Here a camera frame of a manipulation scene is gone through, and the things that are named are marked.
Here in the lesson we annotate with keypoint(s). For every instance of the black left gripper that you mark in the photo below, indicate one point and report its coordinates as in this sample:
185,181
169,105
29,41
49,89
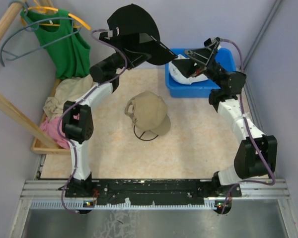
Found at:
133,58

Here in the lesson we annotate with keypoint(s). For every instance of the wooden clothes rack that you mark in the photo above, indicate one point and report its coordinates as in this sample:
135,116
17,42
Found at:
24,86

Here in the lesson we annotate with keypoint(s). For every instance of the yellow clothes hanger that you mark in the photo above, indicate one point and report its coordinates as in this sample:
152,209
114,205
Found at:
77,22

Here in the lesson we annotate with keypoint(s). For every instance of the grey blue clothes hanger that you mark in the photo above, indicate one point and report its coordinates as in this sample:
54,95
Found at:
21,42

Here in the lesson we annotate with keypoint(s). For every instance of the aluminium frame rail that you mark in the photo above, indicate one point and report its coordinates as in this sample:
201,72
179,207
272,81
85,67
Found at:
50,194

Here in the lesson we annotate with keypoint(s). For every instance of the wooden tray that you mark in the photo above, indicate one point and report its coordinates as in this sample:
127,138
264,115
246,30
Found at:
40,148

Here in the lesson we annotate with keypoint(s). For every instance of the black beanie hat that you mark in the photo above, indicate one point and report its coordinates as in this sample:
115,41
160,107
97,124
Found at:
132,28

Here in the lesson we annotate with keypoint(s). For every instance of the green tank top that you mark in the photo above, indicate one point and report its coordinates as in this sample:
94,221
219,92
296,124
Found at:
64,44

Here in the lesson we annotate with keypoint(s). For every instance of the blue plastic bin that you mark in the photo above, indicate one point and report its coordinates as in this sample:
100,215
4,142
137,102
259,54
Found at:
200,89

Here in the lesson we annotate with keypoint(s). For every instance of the beige cloth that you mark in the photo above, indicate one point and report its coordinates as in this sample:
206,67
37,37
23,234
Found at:
68,90

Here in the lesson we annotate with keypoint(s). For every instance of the pink cloth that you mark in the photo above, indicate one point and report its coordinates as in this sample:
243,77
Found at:
49,126

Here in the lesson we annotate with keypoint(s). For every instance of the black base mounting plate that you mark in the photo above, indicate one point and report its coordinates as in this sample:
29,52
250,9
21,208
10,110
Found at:
149,191

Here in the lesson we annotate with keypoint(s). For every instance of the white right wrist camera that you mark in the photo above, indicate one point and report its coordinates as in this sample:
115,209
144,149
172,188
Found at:
213,41

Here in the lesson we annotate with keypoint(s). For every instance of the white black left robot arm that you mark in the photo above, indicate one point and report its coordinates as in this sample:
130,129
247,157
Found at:
77,122

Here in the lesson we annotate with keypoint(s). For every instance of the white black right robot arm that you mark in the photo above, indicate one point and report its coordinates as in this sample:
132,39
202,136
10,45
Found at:
257,152

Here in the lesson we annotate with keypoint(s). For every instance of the black wire hat stand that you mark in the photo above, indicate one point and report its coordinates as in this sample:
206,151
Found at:
142,135

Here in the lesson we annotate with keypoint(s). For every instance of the white cap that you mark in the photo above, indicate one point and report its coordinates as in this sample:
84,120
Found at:
180,78

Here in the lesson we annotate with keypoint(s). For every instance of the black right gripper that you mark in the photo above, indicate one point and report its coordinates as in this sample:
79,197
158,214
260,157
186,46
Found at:
204,56

